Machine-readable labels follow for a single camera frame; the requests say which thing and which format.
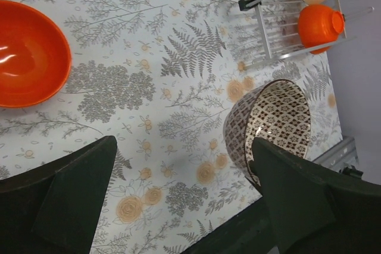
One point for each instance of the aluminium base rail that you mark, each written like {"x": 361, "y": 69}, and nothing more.
{"x": 342, "y": 155}

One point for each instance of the orange bowl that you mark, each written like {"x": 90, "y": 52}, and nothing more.
{"x": 35, "y": 56}
{"x": 319, "y": 24}

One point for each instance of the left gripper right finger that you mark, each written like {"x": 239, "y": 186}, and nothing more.
{"x": 314, "y": 209}

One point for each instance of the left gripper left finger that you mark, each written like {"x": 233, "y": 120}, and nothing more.
{"x": 55, "y": 207}

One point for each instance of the floral table mat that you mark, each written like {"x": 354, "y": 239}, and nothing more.
{"x": 161, "y": 76}

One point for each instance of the metal dish rack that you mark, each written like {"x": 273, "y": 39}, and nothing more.
{"x": 277, "y": 28}

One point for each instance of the patterned brown white bowl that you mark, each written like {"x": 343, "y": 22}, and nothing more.
{"x": 278, "y": 112}

